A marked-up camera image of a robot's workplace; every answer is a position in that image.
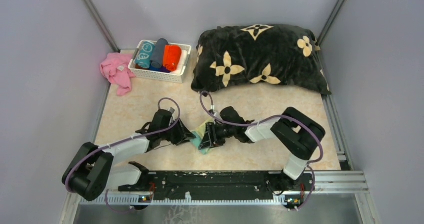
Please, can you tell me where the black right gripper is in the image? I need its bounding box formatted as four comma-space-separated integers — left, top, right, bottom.
199, 121, 237, 150

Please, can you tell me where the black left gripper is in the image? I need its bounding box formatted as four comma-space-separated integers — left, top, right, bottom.
160, 117, 196, 146

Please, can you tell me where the small teal yellow towel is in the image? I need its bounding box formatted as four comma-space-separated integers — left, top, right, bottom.
190, 117, 214, 155

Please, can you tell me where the white plastic basket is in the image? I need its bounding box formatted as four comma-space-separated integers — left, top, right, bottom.
128, 40, 192, 83

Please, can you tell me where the patterned teal yellow towel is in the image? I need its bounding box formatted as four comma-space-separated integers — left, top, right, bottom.
134, 41, 155, 68

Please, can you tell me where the orange towel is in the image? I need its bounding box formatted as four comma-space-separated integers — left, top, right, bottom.
162, 44, 182, 72

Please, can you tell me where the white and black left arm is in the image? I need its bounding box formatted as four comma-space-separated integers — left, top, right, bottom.
62, 109, 196, 201

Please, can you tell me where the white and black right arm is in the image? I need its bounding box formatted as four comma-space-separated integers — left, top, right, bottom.
198, 106, 326, 190

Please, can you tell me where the purple rolled towel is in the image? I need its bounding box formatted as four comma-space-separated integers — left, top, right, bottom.
159, 66, 171, 73

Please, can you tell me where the blue rolled towel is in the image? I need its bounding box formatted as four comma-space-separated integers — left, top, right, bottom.
149, 65, 161, 72

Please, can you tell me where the brown rolled towel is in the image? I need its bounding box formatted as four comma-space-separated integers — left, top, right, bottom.
135, 64, 149, 70

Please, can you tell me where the grey rolled towel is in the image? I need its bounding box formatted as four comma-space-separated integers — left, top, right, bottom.
150, 38, 169, 69

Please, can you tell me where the pink towel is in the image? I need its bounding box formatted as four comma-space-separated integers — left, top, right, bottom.
100, 53, 135, 96

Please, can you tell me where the white rolled towel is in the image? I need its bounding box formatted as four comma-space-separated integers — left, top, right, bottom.
174, 50, 188, 75

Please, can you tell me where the black floral pillow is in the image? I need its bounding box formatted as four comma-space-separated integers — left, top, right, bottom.
191, 24, 331, 95

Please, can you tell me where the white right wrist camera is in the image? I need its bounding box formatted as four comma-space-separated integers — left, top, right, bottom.
209, 105, 220, 119

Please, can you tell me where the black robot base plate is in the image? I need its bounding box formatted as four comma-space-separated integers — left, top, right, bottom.
118, 162, 314, 201

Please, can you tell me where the aluminium frame rail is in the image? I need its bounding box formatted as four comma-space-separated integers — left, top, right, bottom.
59, 169, 382, 224

